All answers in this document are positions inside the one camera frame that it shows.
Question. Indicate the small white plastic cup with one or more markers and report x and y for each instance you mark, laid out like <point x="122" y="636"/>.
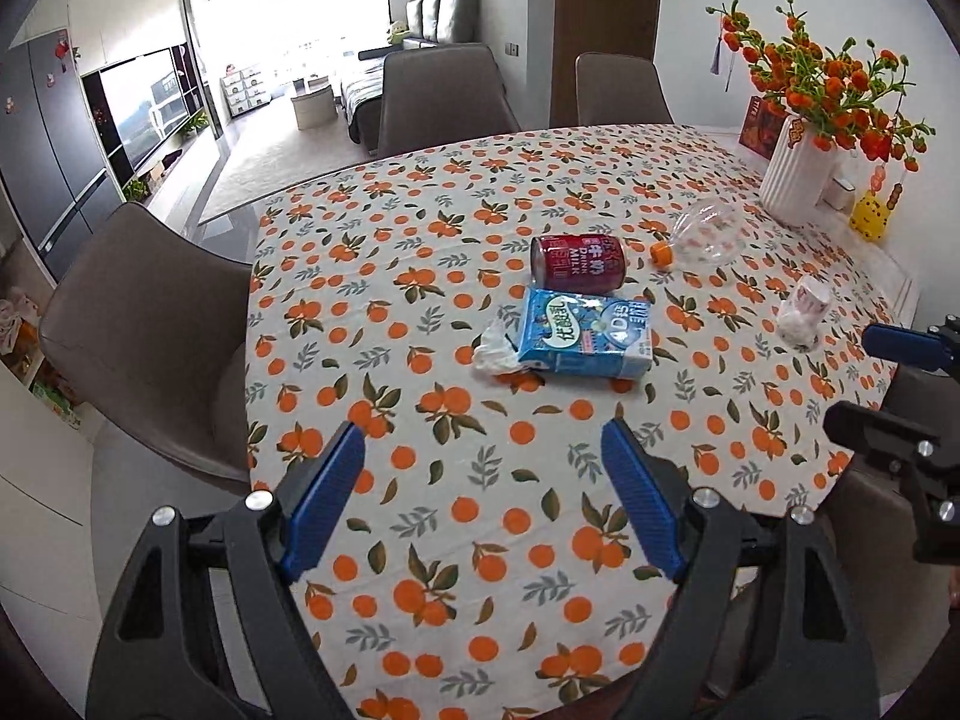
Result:
<point x="806" y="307"/>

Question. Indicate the white ribbed vase orange flowers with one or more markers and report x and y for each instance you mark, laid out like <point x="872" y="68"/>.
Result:
<point x="825" y="90"/>

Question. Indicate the clear plastic bottle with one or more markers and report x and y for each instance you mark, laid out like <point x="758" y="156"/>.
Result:
<point x="705" y="236"/>

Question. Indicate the yellow tiger toy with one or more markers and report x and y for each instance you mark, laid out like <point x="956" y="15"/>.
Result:
<point x="871" y="217"/>

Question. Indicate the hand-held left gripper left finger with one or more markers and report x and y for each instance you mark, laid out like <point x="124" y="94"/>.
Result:
<point x="326" y="502"/>

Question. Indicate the crumpled white tissue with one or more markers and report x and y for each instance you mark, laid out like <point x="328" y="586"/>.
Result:
<point x="495" y="352"/>

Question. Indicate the small white box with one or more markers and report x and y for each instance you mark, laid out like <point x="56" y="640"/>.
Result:
<point x="838" y="193"/>

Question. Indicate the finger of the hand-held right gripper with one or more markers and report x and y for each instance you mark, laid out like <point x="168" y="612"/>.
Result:
<point x="900" y="345"/>
<point x="877" y="431"/>

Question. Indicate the grey brown dining chair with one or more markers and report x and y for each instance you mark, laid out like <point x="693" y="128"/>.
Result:
<point x="622" y="90"/>
<point x="862" y="540"/>
<point x="450" y="97"/>
<point x="150" y="330"/>

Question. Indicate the round grey ottoman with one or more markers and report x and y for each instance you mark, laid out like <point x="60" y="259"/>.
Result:
<point x="311" y="106"/>

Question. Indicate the wooden door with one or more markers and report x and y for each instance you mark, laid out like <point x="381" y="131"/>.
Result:
<point x="607" y="15"/>

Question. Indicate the blue milk carton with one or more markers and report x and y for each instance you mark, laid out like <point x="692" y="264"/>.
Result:
<point x="577" y="334"/>

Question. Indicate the green plush toy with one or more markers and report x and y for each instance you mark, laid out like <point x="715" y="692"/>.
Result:
<point x="397" y="34"/>

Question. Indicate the potted green plant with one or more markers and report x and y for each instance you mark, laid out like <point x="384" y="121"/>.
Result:
<point x="136" y="190"/>

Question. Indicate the dark refrigerator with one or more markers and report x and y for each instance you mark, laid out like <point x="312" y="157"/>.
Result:
<point x="45" y="150"/>

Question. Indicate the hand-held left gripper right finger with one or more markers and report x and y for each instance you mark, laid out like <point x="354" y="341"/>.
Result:
<point x="641" y="495"/>

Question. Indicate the grey area rug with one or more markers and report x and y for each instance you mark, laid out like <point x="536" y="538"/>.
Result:
<point x="285" y="165"/>

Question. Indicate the red printed box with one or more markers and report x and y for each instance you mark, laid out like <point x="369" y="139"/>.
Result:
<point x="759" y="127"/>

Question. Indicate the red drink can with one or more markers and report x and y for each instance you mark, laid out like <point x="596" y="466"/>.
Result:
<point x="581" y="262"/>

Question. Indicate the television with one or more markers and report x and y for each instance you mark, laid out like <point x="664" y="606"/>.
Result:
<point x="142" y="109"/>

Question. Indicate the white drawer cabinet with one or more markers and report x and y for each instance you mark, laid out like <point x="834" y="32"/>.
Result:
<point x="245" y="90"/>

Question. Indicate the dark leather sofa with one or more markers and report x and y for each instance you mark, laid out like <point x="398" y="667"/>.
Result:
<point x="442" y="15"/>

